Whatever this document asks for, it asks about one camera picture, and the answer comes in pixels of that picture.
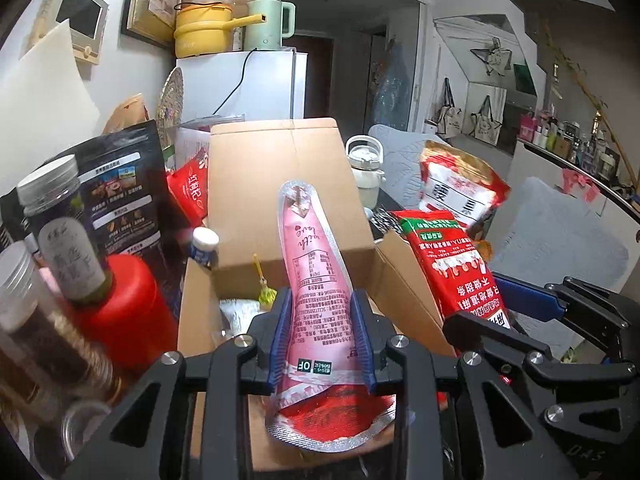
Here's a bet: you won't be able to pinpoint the pink silver-edged pouch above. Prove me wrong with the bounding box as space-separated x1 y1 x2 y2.
264 179 398 453

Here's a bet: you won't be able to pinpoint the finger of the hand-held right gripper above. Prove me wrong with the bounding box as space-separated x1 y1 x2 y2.
442 310 551 368
492 275 631 328

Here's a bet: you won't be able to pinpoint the pink sticky notes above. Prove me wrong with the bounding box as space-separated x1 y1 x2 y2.
562 169 603 201

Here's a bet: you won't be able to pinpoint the white thermos jug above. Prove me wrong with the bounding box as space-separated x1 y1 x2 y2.
346 135 388 208

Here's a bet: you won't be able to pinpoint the white fridge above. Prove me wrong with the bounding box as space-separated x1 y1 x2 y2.
175 49 308 126

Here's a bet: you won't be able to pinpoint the brown cardboard box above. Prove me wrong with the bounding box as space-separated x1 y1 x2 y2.
177 117 458 471

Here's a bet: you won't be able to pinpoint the round woven plate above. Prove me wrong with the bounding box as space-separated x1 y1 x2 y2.
154 66 186 136

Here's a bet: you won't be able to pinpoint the green electric kettle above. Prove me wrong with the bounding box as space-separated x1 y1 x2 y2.
244 0 297 52

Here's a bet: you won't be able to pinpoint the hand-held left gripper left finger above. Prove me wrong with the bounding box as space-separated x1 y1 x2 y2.
60 287 296 480

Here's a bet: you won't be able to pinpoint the row of cosmetic bottles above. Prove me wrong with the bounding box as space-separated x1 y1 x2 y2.
517 110 626 181

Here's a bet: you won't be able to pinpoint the white green-print snack packet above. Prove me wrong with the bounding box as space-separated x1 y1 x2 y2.
219 297 271 336

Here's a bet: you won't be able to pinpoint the star shaped hanging bag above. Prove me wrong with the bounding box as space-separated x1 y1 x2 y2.
470 37 518 78

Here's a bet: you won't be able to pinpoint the black coffee pouch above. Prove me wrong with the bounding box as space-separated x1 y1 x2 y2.
65 120 171 281

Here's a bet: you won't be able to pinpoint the large red white nut bag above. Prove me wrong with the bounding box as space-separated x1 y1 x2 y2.
417 140 511 231

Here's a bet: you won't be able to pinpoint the yellow bamboo pole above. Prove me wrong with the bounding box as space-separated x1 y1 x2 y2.
542 25 640 181

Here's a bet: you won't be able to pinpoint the dark brown door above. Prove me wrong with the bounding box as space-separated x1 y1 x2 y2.
295 35 335 118

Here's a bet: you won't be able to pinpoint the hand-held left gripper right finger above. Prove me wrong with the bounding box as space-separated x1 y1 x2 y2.
350 289 581 480

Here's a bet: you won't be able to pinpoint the gold framed picture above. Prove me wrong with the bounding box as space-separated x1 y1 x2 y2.
122 0 201 51

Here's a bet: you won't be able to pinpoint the green framed picture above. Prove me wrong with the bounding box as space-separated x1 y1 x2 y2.
512 62 538 96

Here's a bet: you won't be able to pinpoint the white foam board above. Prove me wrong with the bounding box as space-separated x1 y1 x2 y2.
0 19 103 196

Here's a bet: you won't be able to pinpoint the cream intercom screen panel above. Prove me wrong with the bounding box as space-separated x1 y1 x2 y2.
30 0 110 66

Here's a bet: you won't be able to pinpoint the red pouch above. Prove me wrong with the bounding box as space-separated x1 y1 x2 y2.
166 147 211 228

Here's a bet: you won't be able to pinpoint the green yellow lollipop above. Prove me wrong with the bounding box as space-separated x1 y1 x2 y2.
251 254 278 308

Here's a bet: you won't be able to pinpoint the canvas tote bag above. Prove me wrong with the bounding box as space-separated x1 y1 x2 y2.
470 95 506 146
434 77 473 137

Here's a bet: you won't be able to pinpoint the brown paper bag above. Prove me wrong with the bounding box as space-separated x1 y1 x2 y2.
102 92 151 133

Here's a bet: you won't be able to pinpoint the small white blue-label bottle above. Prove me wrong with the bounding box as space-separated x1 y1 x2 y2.
189 227 221 268

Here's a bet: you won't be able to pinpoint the black power cord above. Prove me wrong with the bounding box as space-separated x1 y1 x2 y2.
212 50 258 116

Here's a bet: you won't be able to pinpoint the small white covered chair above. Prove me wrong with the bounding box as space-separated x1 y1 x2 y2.
369 125 446 201

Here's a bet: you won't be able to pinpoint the plastic wrapped bundle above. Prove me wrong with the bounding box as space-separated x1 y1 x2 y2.
372 37 416 128

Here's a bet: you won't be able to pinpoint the group of clear plastic jars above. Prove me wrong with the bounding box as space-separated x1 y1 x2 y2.
0 155 126 461

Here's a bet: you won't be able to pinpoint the red canister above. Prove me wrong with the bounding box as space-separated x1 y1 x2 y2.
65 254 180 376

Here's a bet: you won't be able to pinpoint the yellow pot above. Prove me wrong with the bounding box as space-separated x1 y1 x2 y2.
172 2 268 58

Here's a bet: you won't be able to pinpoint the red green-topped snack packet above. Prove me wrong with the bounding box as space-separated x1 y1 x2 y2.
390 209 511 333

